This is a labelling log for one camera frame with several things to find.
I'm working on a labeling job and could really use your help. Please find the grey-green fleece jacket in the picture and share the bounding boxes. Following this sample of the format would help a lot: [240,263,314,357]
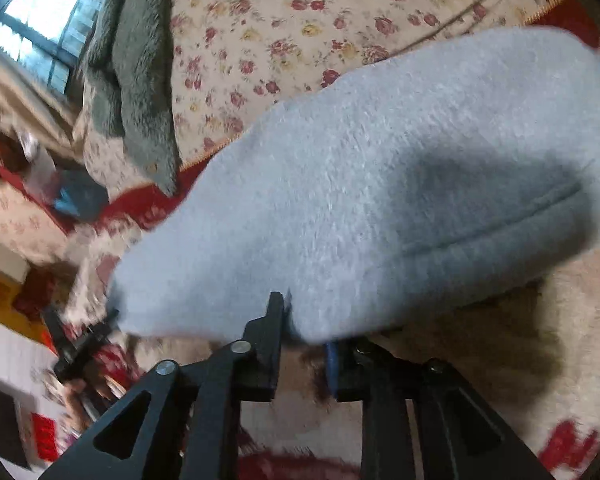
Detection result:
[82,0,183,196]

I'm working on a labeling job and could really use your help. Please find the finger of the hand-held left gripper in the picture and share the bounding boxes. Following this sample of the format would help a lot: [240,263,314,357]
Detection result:
[42,307,121,383]

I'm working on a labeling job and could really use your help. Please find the floral quilt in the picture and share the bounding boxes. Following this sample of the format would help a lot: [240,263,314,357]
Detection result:
[80,0,556,201]

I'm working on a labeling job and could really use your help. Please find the window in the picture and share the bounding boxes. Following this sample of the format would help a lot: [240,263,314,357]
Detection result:
[0,0,106,96]

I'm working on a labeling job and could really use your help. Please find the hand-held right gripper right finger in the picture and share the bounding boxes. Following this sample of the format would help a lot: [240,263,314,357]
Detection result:
[325,336,556,480]

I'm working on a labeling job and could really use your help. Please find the blue cloth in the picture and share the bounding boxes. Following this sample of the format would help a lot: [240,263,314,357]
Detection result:
[55,170,108,221]

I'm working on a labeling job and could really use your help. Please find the light grey fleece pants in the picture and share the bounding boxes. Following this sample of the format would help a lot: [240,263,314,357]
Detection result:
[107,25,600,343]

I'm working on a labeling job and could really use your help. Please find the clear plastic bag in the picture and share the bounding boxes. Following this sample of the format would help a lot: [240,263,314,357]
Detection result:
[22,130,61,201]

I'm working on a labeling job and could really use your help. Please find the floral cloth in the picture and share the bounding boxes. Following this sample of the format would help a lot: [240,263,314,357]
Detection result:
[0,180,68,266]

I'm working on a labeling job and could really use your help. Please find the red patterned blanket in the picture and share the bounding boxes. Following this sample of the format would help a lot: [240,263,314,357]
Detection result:
[40,0,600,480]

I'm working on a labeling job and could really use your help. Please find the beige curtain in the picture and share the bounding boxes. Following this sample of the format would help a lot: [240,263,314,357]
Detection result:
[0,45,86,156]

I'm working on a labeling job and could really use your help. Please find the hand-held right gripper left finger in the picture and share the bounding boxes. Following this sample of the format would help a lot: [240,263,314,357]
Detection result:
[40,291,287,480]

